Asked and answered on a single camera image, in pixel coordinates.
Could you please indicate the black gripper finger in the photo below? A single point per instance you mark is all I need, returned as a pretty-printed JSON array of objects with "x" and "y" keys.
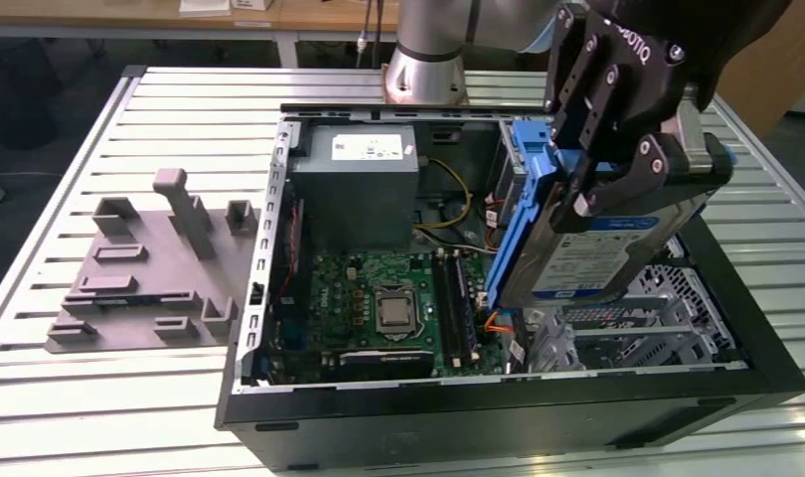
[
  {"x": 570, "y": 89},
  {"x": 654, "y": 159}
]

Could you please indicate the hard disk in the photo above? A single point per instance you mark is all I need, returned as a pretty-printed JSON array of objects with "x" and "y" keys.
[{"x": 587, "y": 263}]

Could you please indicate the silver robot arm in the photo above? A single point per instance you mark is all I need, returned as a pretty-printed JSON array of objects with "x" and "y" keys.
[{"x": 429, "y": 30}]

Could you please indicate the metal disk bay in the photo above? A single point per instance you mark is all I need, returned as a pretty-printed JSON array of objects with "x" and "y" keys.
[{"x": 641, "y": 332}]

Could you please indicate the blue drive latch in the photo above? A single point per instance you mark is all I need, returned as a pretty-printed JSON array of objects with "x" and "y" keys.
[{"x": 531, "y": 131}]

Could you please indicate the metal optical drive cage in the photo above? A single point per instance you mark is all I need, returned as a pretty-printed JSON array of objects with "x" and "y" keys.
[{"x": 507, "y": 166}]

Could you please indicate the grey power supply unit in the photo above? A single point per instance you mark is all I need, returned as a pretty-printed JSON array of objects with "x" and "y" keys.
[{"x": 355, "y": 208}]

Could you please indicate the RAM stick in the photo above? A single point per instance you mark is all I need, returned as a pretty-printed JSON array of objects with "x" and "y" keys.
[
  {"x": 134, "y": 301},
  {"x": 467, "y": 318}
]

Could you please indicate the black RAM slot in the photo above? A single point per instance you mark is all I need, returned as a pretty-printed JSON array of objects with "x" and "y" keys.
[{"x": 447, "y": 308}]

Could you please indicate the silver CPU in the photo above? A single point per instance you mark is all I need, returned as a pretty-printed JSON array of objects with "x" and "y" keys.
[{"x": 397, "y": 310}]

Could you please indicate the green motherboard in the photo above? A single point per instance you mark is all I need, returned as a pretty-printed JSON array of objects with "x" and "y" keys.
[{"x": 348, "y": 278}]

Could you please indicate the small white box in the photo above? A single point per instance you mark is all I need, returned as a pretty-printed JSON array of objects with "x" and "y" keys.
[{"x": 252, "y": 4}]

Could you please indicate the CPU socket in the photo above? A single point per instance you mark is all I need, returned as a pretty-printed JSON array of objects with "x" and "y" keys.
[{"x": 397, "y": 331}]

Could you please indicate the white paper box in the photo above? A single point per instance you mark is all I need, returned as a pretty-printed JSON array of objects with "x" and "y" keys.
[{"x": 203, "y": 6}]

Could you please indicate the black graphics card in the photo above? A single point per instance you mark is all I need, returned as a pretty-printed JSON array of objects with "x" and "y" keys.
[{"x": 382, "y": 365}]

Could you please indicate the black PC case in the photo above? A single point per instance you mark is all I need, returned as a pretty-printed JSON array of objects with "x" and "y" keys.
[{"x": 442, "y": 427}]

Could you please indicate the blue expansion slot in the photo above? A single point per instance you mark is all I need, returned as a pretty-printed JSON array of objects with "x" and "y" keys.
[{"x": 296, "y": 338}]

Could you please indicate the grey parts rack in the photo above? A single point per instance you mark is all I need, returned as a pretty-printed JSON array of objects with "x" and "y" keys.
[{"x": 170, "y": 278}]

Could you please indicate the wooden desk white frame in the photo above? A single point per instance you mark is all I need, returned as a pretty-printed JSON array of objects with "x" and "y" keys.
[{"x": 203, "y": 21}]

